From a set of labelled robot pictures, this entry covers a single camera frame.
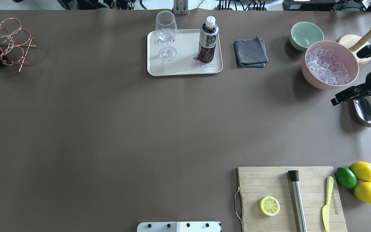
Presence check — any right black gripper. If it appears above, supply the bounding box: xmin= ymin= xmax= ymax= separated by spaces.
xmin=331 ymin=44 xmax=371 ymax=106

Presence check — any copper wire bottle basket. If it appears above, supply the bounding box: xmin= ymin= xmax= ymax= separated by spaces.
xmin=0 ymin=17 xmax=39 ymax=72

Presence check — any wooden cup rack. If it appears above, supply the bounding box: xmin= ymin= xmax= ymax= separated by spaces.
xmin=337 ymin=29 xmax=371 ymax=65

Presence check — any pink bowl with ice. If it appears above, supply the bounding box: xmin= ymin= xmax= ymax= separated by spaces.
xmin=301 ymin=41 xmax=359 ymax=90

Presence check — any green bowl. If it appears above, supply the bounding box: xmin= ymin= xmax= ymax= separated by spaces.
xmin=290 ymin=22 xmax=324 ymax=51

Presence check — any yellow lemon upper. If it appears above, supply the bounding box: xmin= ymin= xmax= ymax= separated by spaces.
xmin=349 ymin=161 xmax=371 ymax=182

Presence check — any yellow lemon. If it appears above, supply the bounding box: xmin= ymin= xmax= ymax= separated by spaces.
xmin=349 ymin=161 xmax=371 ymax=182
xmin=354 ymin=181 xmax=371 ymax=204

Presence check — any green lime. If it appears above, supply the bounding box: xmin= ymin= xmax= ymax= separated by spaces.
xmin=335 ymin=167 xmax=357 ymax=189

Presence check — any grey folded cloth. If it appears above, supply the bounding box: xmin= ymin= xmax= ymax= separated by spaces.
xmin=233 ymin=36 xmax=269 ymax=68

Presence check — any yellow plastic knife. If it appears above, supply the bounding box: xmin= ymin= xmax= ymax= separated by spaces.
xmin=321 ymin=176 xmax=334 ymax=232

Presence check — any yellow lemon lower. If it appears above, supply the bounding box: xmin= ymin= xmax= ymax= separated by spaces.
xmin=354 ymin=181 xmax=371 ymax=204

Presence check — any bamboo cutting board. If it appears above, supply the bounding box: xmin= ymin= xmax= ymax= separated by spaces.
xmin=237 ymin=166 xmax=334 ymax=232

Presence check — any half lemon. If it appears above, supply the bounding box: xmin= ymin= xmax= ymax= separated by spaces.
xmin=259 ymin=196 xmax=280 ymax=216

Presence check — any steel muddler black tip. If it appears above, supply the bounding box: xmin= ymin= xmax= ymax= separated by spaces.
xmin=288 ymin=170 xmax=308 ymax=232

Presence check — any cream rabbit tray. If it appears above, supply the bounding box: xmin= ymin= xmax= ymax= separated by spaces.
xmin=147 ymin=29 xmax=223 ymax=76

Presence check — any clear wine glass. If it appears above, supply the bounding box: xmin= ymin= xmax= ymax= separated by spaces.
xmin=156 ymin=11 xmax=177 ymax=61

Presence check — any aluminium frame post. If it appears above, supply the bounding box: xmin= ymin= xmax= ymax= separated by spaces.
xmin=172 ymin=0 xmax=189 ymax=15

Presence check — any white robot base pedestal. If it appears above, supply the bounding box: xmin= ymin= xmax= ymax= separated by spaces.
xmin=137 ymin=221 xmax=222 ymax=232

